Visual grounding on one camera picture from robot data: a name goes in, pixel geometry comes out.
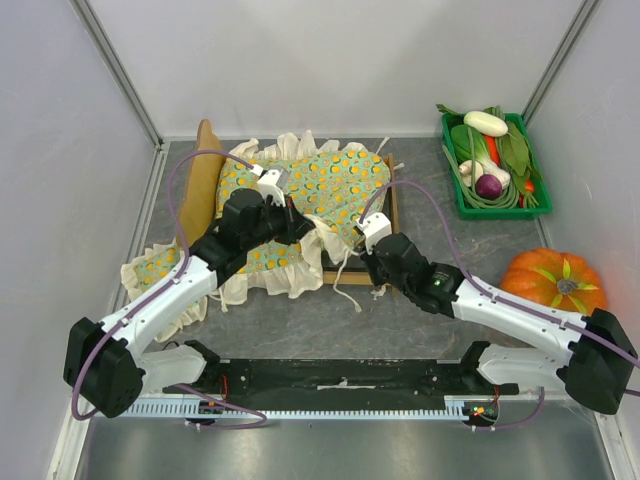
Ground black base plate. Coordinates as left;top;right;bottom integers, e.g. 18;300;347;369
199;357;519;406

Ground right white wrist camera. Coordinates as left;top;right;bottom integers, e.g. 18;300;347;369
356;212;392;255

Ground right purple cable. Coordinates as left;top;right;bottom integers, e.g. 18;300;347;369
359;179;640;432

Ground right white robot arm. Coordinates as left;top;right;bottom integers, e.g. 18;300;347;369
361;231;639;415

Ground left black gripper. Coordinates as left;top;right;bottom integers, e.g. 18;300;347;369
242;193;315;250

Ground small lemon print pillow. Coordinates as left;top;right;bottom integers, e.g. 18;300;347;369
120;241;208;343

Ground white toy mushroom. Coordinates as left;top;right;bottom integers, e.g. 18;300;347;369
458;160;484;188

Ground green toy long beans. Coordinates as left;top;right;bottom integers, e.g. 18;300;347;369
435;103;522;211

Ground toy bok choy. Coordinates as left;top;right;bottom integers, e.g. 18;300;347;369
450;125;511;189

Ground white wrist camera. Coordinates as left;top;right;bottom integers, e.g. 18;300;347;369
356;212;392;255
255;168;290;206

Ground white toy radish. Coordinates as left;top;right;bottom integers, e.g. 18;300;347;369
463;111;508;138

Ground large lemon print cushion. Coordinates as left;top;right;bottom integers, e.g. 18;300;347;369
212;132;391;307

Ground green toy spinach leaves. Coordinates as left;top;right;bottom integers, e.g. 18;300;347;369
484;107;541;195

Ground purple toy onion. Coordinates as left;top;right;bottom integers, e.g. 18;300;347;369
475;174;503;200

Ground purple cable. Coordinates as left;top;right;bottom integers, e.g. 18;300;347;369
71;148;269;430
359;179;640;432

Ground orange toy carrot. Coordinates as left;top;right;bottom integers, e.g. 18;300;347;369
484;135;501;167

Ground wooden pet bed frame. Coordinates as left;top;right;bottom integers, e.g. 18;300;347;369
176;119;400;286

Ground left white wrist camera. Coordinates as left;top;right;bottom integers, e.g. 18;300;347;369
255;168;290;206

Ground green plastic tray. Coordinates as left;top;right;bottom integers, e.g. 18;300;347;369
441;113;552;220

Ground orange toy pumpkin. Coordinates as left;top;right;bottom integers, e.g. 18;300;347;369
500;248;608;315

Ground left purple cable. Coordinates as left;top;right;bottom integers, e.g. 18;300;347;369
71;148;269;430

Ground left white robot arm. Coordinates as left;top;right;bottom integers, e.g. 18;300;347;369
63;189;315;418

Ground grey slotted cable duct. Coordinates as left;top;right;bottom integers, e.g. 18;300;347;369
121;395;469;421

